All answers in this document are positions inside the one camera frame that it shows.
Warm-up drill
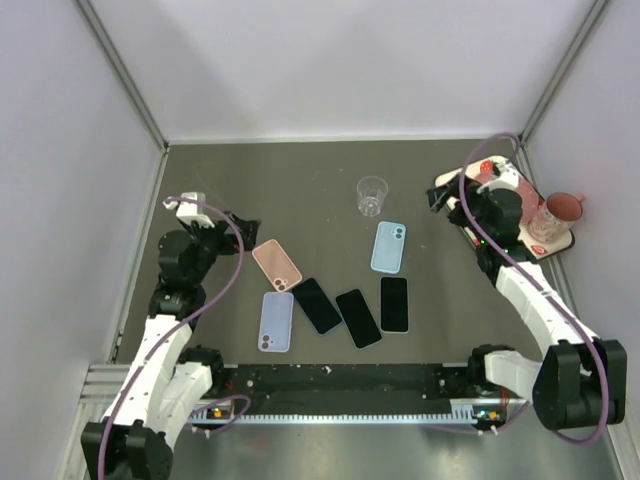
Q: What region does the black phone middle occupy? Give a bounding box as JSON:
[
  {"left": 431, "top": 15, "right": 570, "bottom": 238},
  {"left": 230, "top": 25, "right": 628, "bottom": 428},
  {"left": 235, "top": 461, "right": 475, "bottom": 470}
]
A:
[{"left": 336, "top": 289, "right": 382, "bottom": 349}]

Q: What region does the grey slotted cable duct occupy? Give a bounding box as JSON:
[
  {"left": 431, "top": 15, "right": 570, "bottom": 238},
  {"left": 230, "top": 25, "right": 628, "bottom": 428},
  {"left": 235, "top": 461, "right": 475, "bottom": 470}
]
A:
[{"left": 189, "top": 399, "right": 531, "bottom": 426}]

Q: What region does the black phone white edge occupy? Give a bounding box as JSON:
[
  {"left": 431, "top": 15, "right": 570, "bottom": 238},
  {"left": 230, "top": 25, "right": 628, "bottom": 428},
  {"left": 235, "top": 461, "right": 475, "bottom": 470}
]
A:
[{"left": 380, "top": 277, "right": 409, "bottom": 334}]

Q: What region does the strawberry pattern tray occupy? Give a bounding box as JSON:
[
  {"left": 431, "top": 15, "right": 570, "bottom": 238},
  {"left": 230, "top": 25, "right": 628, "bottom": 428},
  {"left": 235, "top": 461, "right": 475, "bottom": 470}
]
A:
[{"left": 466, "top": 155, "right": 575, "bottom": 260}]

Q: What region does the black phone blue edge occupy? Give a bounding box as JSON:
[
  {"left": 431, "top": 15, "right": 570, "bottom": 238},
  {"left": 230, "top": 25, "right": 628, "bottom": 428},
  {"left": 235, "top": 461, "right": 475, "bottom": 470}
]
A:
[{"left": 292, "top": 278, "right": 343, "bottom": 335}]

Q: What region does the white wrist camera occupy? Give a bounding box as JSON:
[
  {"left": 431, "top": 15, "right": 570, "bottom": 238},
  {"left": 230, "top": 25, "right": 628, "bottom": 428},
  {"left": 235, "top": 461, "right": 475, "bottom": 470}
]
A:
[
  {"left": 176, "top": 192, "right": 213, "bottom": 228},
  {"left": 476, "top": 162, "right": 520, "bottom": 191}
]

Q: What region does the pink polka dot plate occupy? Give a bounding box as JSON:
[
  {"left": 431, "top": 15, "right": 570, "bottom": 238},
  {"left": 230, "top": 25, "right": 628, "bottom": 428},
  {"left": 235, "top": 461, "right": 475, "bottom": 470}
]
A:
[{"left": 480, "top": 160, "right": 540, "bottom": 225}]

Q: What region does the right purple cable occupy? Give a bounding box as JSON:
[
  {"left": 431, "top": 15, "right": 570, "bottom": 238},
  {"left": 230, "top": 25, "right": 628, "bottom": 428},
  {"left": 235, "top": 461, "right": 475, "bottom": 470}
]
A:
[{"left": 434, "top": 132, "right": 614, "bottom": 445}]

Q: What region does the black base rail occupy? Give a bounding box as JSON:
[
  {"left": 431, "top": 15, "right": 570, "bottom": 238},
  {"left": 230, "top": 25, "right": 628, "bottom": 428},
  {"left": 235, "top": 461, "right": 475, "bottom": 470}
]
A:
[{"left": 204, "top": 364, "right": 518, "bottom": 416}]

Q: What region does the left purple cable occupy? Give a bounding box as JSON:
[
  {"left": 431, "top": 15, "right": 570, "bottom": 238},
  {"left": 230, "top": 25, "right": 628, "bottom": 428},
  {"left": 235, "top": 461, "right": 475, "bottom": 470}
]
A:
[{"left": 97, "top": 196, "right": 252, "bottom": 476}]

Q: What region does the pink floral mug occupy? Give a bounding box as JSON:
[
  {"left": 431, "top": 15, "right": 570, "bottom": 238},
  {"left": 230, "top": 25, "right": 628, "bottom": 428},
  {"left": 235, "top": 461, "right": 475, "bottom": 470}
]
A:
[{"left": 527, "top": 192, "right": 585, "bottom": 244}]

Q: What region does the light blue phone case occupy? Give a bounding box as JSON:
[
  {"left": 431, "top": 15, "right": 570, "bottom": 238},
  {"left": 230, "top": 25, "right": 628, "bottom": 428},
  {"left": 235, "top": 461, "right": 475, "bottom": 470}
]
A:
[{"left": 370, "top": 221, "right": 406, "bottom": 274}]

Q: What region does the purple cable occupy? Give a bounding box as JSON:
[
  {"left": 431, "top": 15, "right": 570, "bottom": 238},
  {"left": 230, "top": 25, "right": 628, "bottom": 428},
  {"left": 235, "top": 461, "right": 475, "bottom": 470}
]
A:
[
  {"left": 434, "top": 132, "right": 614, "bottom": 445},
  {"left": 97, "top": 196, "right": 252, "bottom": 476}
]

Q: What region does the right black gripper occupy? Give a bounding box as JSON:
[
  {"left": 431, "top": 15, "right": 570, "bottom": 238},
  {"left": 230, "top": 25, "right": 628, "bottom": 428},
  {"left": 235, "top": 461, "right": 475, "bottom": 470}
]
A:
[{"left": 424, "top": 173, "right": 491, "bottom": 243}]

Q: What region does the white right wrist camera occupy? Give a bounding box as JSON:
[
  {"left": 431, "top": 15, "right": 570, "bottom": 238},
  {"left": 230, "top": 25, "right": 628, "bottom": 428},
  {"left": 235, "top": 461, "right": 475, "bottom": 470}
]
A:
[{"left": 476, "top": 162, "right": 520, "bottom": 191}]

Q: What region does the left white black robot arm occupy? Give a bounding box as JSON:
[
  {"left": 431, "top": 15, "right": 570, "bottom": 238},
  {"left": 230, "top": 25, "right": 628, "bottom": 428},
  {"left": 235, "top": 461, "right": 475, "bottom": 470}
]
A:
[{"left": 81, "top": 213, "right": 260, "bottom": 479}]

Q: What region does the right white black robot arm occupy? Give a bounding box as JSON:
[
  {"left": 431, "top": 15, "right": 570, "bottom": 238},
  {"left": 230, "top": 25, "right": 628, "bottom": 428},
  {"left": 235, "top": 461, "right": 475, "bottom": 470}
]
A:
[{"left": 426, "top": 180, "right": 627, "bottom": 432}]

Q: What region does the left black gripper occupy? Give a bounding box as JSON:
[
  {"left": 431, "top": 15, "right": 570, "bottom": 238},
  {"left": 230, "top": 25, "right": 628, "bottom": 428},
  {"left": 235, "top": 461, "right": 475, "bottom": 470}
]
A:
[{"left": 184, "top": 210, "right": 259, "bottom": 284}]

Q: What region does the lavender phone case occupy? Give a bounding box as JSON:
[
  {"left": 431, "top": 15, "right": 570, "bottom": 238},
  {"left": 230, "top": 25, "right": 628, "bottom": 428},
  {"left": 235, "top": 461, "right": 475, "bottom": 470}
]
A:
[{"left": 257, "top": 292, "right": 294, "bottom": 353}]

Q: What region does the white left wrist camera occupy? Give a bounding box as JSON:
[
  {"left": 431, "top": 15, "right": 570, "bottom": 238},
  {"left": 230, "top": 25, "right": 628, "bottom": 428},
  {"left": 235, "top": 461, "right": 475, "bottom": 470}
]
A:
[{"left": 176, "top": 192, "right": 213, "bottom": 228}]

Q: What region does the clear plastic cup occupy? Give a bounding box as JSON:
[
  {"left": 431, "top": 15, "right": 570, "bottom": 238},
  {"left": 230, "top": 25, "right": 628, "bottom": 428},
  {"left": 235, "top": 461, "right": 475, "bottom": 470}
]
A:
[{"left": 356, "top": 176, "right": 388, "bottom": 217}]

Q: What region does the pink phone case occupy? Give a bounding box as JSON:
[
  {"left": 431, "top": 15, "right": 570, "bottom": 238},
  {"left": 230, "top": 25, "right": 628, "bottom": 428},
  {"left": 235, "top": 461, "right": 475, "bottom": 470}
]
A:
[{"left": 252, "top": 239, "right": 303, "bottom": 292}]

